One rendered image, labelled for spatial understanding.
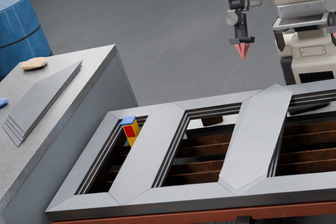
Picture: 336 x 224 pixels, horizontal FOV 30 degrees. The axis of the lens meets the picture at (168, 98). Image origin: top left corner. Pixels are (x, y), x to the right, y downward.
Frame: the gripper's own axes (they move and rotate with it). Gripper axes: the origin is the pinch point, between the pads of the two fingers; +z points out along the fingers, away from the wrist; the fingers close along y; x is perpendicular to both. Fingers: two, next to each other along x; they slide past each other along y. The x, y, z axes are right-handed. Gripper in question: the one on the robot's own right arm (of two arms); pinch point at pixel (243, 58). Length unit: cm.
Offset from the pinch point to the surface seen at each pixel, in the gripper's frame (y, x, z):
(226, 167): 8, -49, 40
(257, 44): -82, 247, -14
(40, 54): -268, 189, -25
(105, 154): -55, -34, 36
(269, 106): 14.2, -12.4, 21.2
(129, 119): -50, -20, 22
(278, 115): 19.7, -19.0, 24.6
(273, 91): 12.8, -1.1, 15.4
